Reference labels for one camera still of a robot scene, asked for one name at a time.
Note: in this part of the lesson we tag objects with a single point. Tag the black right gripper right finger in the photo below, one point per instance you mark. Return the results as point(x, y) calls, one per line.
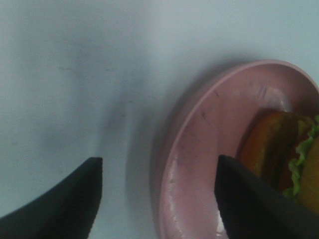
point(251, 209)

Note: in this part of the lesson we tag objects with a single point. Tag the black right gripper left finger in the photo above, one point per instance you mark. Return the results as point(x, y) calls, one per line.
point(66, 211)

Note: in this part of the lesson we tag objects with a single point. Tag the pink round plate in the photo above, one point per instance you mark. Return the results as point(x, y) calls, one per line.
point(211, 120)

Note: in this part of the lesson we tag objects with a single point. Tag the burger with lettuce and cheese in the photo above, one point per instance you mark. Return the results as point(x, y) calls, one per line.
point(282, 149)

